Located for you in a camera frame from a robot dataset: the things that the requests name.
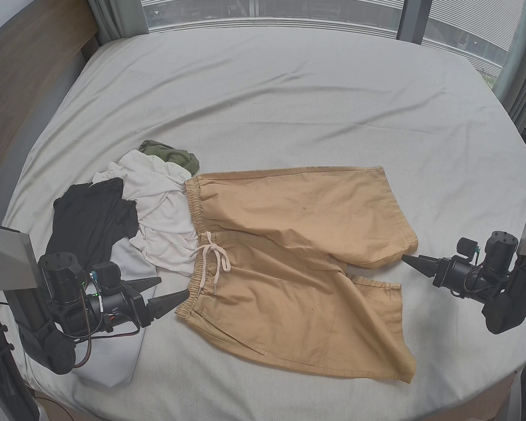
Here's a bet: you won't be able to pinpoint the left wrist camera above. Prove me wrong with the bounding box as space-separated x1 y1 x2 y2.
91 261 122 295

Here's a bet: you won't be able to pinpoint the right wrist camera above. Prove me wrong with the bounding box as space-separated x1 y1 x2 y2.
457 237 480 264

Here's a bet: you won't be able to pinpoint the black garment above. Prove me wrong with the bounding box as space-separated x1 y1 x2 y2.
45 178 139 272

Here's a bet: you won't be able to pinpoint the pale grey garment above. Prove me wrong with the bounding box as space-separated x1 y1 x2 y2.
70 237 160 388

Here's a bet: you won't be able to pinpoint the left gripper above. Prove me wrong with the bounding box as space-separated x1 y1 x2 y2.
87 275 190 330

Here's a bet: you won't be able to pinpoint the white garment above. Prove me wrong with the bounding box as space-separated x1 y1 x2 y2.
92 149 199 278

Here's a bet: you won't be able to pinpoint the tan shorts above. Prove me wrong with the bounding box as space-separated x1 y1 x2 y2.
175 165 419 385

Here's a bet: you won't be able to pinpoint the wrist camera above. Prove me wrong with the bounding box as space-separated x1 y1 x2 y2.
91 261 122 295
457 237 480 264

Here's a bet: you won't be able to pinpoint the bed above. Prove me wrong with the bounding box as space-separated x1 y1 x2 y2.
0 0 526 421

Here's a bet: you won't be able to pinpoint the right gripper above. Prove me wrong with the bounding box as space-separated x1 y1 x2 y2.
402 255 487 300

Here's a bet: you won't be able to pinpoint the green garment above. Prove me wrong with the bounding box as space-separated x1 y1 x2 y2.
139 139 201 177

